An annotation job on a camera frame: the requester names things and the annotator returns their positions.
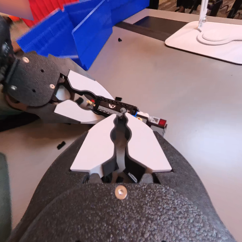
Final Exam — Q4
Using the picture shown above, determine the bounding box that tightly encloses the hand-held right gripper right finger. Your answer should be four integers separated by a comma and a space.
124, 113, 172, 183

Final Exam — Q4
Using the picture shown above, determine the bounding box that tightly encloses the red plastic bin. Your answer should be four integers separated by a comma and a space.
22, 0, 81, 27

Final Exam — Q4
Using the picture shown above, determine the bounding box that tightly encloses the lego car model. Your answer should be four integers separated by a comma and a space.
87, 95, 168, 136

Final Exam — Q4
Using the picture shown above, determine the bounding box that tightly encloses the person's green sweater torso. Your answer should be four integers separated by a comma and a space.
0, 153, 12, 242

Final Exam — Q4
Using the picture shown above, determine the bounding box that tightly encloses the blue plastic bin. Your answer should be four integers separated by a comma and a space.
63, 0, 150, 27
16, 4, 114, 71

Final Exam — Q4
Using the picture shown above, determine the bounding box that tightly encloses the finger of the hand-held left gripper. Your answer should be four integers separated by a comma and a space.
54, 99, 107, 124
67, 70, 115, 100

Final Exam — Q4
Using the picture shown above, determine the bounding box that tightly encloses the white book stand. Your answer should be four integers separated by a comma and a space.
165, 0, 242, 65

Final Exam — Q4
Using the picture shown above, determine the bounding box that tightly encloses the narrow black stickered tile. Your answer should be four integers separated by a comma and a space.
123, 169, 138, 183

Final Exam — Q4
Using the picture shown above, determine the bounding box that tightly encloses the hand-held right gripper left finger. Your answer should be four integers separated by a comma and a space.
70, 114, 118, 179

